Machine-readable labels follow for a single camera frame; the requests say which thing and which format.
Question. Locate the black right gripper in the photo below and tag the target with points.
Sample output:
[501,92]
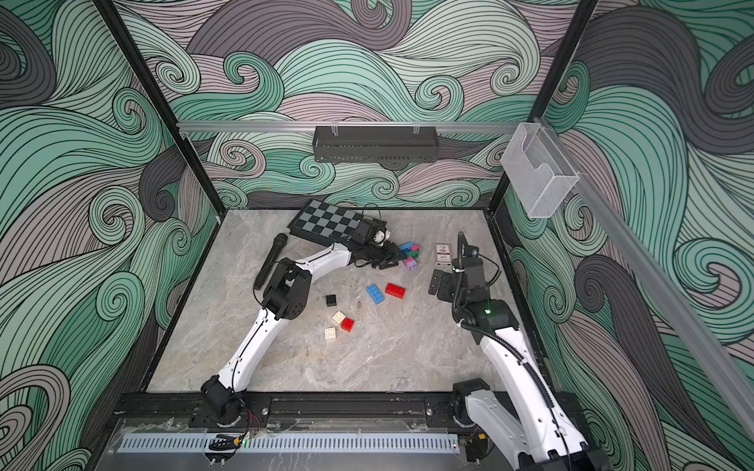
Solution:
[449,290]

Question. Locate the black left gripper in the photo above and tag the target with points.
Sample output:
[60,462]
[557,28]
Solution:
[389,257]

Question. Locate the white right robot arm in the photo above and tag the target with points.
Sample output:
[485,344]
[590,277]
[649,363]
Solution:
[539,435]

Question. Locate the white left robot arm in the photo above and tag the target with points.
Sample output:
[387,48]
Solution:
[284,299]

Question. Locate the red long lego brick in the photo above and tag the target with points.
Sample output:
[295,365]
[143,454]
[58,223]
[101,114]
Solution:
[395,291]

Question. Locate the light blue long lego brick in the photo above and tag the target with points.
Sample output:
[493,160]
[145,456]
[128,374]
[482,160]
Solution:
[375,294]

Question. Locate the red square lego brick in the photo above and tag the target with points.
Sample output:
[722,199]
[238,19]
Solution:
[347,325]

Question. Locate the playing card box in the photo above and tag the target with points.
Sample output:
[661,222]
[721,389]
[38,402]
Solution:
[443,254]

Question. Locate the black green chessboard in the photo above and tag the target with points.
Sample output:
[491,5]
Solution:
[324,223]

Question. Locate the black microphone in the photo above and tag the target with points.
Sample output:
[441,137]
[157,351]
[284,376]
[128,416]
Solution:
[279,243]

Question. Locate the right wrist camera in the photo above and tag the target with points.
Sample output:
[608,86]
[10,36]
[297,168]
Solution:
[468,265]

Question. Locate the black wall tray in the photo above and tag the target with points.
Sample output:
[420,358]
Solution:
[383,145]

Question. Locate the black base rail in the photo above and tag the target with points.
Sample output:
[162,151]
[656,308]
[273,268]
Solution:
[435,410]

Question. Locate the clear plastic wall bin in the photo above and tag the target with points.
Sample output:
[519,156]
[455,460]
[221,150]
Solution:
[539,169]

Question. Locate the white slotted cable duct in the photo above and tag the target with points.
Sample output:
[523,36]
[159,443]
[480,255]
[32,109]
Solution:
[422,443]

